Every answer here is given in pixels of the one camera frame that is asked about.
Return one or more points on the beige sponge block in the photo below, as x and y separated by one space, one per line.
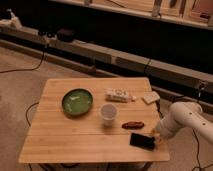
151 97

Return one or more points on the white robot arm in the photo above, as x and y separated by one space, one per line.
184 114

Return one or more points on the wooden table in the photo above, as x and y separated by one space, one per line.
55 138

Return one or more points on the white tube package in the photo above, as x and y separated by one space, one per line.
119 95

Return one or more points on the green round plate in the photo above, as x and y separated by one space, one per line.
77 102

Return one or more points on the brown oblong snack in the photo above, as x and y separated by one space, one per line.
133 125

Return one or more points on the black rectangular eraser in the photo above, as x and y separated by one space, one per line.
142 141

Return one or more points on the white object on ledge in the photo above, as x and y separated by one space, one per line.
12 22

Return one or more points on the black device on ledge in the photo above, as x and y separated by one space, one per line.
66 35

